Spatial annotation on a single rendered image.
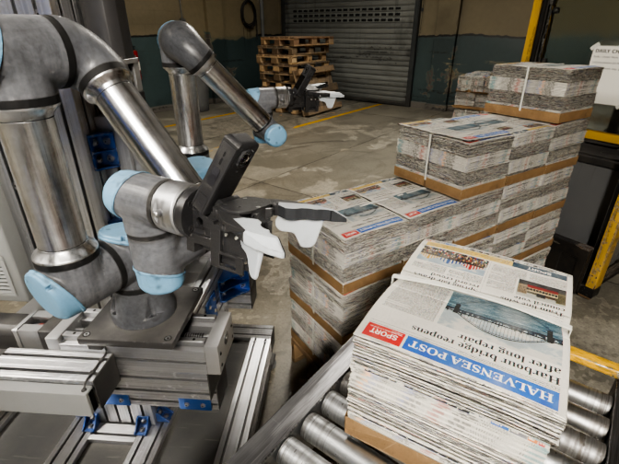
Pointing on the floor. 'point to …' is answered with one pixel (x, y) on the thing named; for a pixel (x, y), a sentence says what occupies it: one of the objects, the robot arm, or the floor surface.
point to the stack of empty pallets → (281, 69)
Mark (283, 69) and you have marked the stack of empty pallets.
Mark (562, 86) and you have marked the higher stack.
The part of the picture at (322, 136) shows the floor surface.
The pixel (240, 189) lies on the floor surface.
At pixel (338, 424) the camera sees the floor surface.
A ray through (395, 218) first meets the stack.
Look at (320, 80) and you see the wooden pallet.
